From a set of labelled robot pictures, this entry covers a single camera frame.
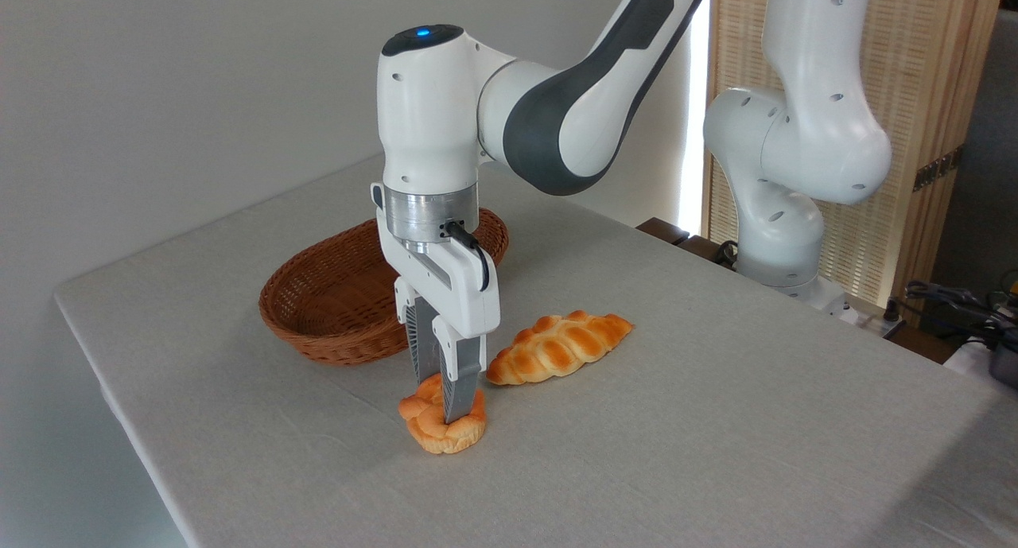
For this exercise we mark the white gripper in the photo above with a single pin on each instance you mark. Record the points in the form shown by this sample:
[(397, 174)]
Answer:
[(457, 293)]

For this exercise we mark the round knotted bread bun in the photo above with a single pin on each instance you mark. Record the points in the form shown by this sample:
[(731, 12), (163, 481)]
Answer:
[(433, 433)]

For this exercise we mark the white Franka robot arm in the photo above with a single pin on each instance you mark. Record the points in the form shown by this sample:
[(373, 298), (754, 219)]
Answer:
[(429, 118)]

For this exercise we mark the brown woven wicker basket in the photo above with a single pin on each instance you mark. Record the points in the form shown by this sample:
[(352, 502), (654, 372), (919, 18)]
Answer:
[(334, 325)]

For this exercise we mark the long braided bread loaf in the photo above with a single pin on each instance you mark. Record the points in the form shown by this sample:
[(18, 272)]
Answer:
[(557, 347)]

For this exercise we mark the dark brown wooden furniture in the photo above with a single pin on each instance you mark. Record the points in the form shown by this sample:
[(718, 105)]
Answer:
[(664, 230)]

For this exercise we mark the grey table cloth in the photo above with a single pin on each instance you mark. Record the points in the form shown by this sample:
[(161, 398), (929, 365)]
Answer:
[(716, 452)]

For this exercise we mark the dark metal screen hinge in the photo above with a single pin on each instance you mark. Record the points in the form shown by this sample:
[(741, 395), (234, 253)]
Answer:
[(937, 169)]

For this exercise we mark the wooden slatted folding screen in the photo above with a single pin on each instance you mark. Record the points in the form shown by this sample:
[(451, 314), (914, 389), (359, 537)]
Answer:
[(915, 71)]

